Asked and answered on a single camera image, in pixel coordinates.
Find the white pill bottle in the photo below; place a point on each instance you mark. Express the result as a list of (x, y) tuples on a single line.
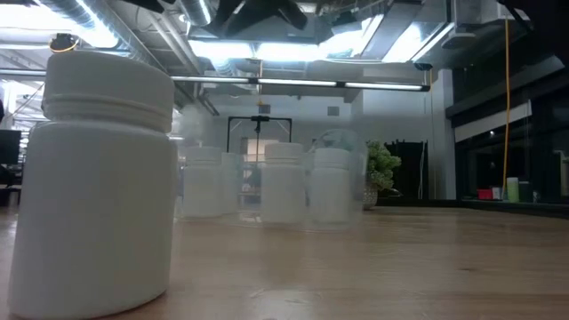
[(93, 200), (331, 191), (283, 191), (202, 186)]

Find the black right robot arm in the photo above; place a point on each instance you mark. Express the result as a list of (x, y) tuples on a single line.
[(547, 22)]

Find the clear plastic basket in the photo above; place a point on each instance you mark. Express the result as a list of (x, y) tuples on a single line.
[(360, 186)]

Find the long ceiling light tube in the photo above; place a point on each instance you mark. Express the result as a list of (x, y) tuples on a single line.
[(298, 82)]

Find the green artificial potted plant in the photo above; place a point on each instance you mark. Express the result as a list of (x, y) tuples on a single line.
[(380, 169)]

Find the black cabinet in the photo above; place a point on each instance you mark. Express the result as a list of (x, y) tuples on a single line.
[(406, 171)]

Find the red box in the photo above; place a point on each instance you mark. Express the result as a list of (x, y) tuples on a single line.
[(484, 194)]

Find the green cup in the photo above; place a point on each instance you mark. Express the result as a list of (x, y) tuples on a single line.
[(512, 190)]

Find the dark cup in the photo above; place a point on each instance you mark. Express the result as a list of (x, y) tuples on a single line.
[(525, 192)]

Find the black round ceiling device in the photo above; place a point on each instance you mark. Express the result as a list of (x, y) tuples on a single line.
[(63, 43)]

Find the black monitor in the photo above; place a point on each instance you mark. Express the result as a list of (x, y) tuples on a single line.
[(10, 146)]

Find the black rig frame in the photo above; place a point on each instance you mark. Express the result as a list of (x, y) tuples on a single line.
[(260, 118)]

